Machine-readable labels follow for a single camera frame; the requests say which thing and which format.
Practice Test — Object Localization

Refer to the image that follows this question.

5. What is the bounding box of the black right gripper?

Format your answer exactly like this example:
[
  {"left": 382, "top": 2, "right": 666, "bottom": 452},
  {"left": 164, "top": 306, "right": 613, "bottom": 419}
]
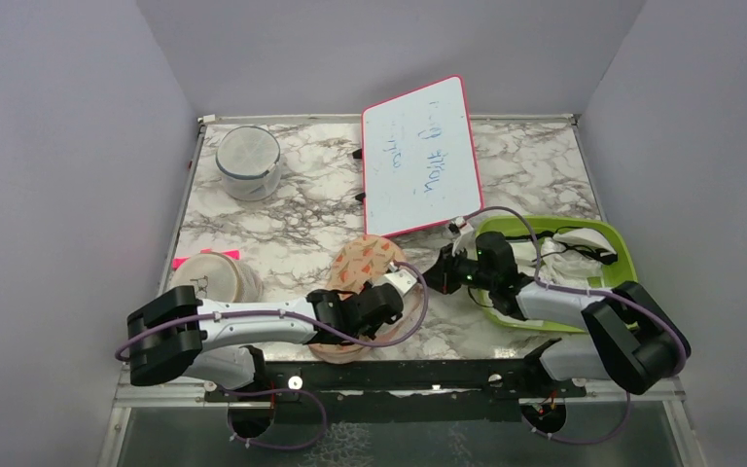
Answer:
[{"left": 418, "top": 242, "right": 496, "bottom": 294}]

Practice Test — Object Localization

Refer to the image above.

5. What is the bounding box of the floral mesh laundry bag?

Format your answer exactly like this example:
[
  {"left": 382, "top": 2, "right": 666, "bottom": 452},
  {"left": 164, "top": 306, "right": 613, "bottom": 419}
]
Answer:
[{"left": 308, "top": 234, "right": 423, "bottom": 365}]

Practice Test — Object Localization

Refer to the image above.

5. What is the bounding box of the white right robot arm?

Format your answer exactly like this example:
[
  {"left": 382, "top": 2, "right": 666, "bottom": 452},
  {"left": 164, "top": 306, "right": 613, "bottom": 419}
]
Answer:
[{"left": 423, "top": 232, "right": 692, "bottom": 396}]

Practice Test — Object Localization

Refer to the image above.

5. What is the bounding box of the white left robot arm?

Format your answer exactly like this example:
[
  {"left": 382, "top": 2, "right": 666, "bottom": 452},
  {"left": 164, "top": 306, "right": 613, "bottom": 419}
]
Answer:
[{"left": 115, "top": 278, "right": 411, "bottom": 400}]

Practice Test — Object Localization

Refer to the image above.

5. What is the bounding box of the beige cylindrical mesh laundry bag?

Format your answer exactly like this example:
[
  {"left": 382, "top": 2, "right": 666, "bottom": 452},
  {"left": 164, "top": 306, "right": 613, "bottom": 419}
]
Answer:
[{"left": 167, "top": 256, "right": 264, "bottom": 303}]

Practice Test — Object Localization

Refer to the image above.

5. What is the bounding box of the white cylindrical mesh bag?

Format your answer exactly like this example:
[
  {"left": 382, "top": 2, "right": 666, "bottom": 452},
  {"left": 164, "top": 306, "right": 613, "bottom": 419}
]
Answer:
[{"left": 215, "top": 126, "right": 281, "bottom": 201}]

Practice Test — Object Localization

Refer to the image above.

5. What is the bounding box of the pink framed whiteboard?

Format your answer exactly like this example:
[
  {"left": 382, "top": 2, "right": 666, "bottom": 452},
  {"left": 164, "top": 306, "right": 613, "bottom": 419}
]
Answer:
[{"left": 361, "top": 75, "right": 484, "bottom": 236}]

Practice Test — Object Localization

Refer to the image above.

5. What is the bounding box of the pink sticky note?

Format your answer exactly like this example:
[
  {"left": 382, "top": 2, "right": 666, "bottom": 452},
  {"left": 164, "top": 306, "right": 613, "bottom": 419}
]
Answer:
[{"left": 170, "top": 248, "right": 241, "bottom": 270}]

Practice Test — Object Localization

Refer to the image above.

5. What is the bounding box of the green plastic tray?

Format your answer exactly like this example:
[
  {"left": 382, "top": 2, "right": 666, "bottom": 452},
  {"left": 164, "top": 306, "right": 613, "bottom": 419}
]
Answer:
[{"left": 474, "top": 215, "right": 637, "bottom": 333}]

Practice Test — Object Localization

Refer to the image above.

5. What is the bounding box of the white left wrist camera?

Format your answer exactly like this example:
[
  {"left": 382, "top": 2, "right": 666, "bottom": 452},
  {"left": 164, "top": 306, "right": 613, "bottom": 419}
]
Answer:
[{"left": 379, "top": 269, "right": 418, "bottom": 297}]

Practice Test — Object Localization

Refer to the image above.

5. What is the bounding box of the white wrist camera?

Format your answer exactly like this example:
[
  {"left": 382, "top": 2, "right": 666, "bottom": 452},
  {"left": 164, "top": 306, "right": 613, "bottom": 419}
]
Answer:
[
  {"left": 447, "top": 216, "right": 475, "bottom": 255},
  {"left": 379, "top": 269, "right": 418, "bottom": 297}
]

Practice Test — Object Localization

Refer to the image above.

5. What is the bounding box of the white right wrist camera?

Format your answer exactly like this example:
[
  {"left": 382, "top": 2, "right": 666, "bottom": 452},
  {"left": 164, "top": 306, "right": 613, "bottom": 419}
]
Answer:
[{"left": 447, "top": 216, "right": 475, "bottom": 255}]

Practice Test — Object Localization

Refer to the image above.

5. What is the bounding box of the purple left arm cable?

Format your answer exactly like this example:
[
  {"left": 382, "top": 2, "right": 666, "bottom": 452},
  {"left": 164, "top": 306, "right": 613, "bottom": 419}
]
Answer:
[{"left": 114, "top": 260, "right": 430, "bottom": 364}]

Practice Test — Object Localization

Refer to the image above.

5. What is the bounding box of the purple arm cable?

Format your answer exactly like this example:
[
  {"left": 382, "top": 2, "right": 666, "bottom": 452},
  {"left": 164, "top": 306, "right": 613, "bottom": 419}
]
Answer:
[
  {"left": 460, "top": 205, "right": 691, "bottom": 378},
  {"left": 114, "top": 260, "right": 430, "bottom": 364}
]

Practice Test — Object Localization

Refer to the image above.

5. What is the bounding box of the black mounting rail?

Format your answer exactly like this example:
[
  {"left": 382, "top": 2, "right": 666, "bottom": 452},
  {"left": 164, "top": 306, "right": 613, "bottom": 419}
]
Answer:
[{"left": 204, "top": 359, "right": 587, "bottom": 424}]

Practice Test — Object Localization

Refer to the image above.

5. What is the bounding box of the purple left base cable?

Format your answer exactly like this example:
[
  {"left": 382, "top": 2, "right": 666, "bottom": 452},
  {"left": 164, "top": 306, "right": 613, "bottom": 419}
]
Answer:
[{"left": 226, "top": 386, "right": 330, "bottom": 451}]

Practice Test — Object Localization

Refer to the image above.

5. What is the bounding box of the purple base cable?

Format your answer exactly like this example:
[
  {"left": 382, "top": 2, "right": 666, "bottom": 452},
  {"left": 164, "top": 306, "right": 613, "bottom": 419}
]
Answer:
[
  {"left": 519, "top": 389, "right": 632, "bottom": 448},
  {"left": 226, "top": 386, "right": 330, "bottom": 451}
]

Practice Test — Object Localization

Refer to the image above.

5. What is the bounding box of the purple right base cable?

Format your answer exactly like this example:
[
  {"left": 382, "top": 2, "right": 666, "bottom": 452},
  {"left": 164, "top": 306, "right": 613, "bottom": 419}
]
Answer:
[{"left": 519, "top": 389, "right": 632, "bottom": 448}]

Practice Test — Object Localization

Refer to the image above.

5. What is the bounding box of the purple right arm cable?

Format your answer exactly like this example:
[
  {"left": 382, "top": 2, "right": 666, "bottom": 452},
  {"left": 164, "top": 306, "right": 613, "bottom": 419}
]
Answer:
[{"left": 460, "top": 205, "right": 691, "bottom": 378}]

